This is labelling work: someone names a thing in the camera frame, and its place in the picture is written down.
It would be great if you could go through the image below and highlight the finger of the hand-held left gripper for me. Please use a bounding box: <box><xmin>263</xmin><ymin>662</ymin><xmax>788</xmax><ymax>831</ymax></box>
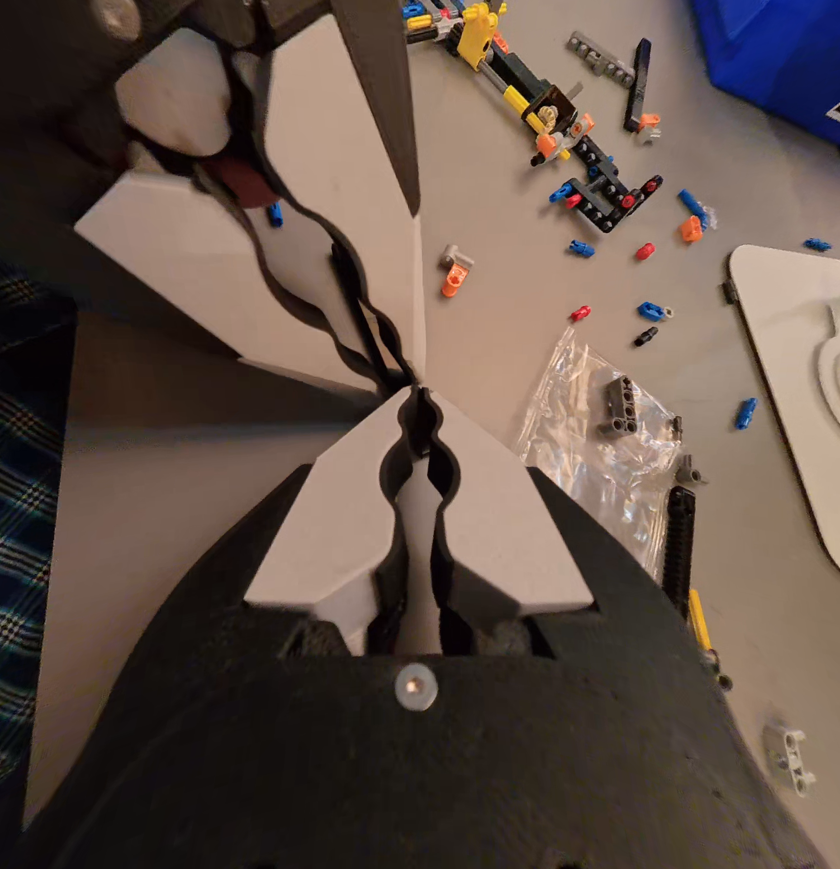
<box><xmin>256</xmin><ymin>14</ymin><xmax>429</xmax><ymax>386</ymax></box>
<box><xmin>74</xmin><ymin>170</ymin><xmax>394</xmax><ymax>396</ymax></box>

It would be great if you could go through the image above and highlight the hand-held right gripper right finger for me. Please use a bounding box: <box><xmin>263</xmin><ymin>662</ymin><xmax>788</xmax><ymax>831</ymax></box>
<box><xmin>418</xmin><ymin>390</ymin><xmax>593</xmax><ymax>654</ymax></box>

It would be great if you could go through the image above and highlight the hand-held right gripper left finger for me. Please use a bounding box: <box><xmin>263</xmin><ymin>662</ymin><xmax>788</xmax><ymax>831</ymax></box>
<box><xmin>243</xmin><ymin>392</ymin><xmax>418</xmax><ymax>656</ymax></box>

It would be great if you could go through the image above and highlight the long black lego beam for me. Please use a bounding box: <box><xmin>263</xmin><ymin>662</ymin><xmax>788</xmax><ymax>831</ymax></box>
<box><xmin>330</xmin><ymin>240</ymin><xmax>422</xmax><ymax>401</ymax></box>

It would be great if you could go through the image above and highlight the black lego gear rack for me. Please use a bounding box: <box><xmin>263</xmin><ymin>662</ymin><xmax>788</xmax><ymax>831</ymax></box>
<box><xmin>660</xmin><ymin>485</ymin><xmax>698</xmax><ymax>623</ymax></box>

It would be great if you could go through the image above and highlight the dark grey angled lego beam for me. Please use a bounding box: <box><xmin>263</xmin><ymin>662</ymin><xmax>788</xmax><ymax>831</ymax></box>
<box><xmin>595</xmin><ymin>375</ymin><xmax>635</xmax><ymax>437</ymax></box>

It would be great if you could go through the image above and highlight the yellow lego axle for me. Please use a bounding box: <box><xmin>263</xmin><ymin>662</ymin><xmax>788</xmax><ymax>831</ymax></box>
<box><xmin>687</xmin><ymin>588</ymin><xmax>713</xmax><ymax>654</ymax></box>

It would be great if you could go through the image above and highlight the lego vehicle assembly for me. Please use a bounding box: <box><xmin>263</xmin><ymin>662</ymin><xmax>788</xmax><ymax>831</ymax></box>
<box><xmin>401</xmin><ymin>0</ymin><xmax>665</xmax><ymax>236</ymax></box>

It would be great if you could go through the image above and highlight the person's left hand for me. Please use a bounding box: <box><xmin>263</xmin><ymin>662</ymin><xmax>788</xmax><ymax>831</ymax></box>
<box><xmin>203</xmin><ymin>153</ymin><xmax>273</xmax><ymax>209</ymax></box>

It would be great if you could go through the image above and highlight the clear plastic bag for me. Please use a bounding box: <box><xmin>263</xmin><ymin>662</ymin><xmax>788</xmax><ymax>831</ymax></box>
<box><xmin>515</xmin><ymin>325</ymin><xmax>686</xmax><ymax>579</ymax></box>

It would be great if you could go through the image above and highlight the blue plaid shirt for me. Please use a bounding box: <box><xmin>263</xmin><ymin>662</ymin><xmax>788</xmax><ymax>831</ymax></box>
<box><xmin>0</xmin><ymin>251</ymin><xmax>79</xmax><ymax>794</ymax></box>

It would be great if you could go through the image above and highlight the white flat board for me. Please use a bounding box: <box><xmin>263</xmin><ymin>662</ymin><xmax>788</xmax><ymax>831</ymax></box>
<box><xmin>724</xmin><ymin>243</ymin><xmax>840</xmax><ymax>583</ymax></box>

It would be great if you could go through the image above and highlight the blue storage bin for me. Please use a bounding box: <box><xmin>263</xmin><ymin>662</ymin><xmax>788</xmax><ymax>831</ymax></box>
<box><xmin>690</xmin><ymin>0</ymin><xmax>840</xmax><ymax>148</ymax></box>

